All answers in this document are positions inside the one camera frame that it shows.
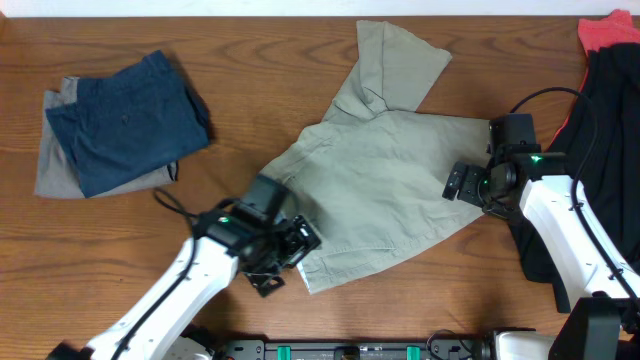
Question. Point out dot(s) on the red garment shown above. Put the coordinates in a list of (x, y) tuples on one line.
[(615, 30)]

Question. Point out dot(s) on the folded navy blue shorts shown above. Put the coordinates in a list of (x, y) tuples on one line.
[(124, 126)]

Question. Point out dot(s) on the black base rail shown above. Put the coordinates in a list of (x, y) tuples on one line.
[(350, 350)]

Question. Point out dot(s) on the folded grey shorts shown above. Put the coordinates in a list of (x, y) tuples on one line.
[(57, 178)]

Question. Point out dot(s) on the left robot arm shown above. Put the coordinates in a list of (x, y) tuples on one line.
[(223, 244)]

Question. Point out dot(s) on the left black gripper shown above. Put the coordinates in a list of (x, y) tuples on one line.
[(298, 250)]

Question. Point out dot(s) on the khaki shorts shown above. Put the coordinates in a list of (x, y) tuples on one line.
[(369, 177)]

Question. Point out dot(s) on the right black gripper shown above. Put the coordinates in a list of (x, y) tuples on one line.
[(467, 191)]

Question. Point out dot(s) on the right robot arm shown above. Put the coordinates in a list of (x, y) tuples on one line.
[(521, 182)]

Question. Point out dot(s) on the black garment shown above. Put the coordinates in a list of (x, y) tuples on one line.
[(611, 177)]

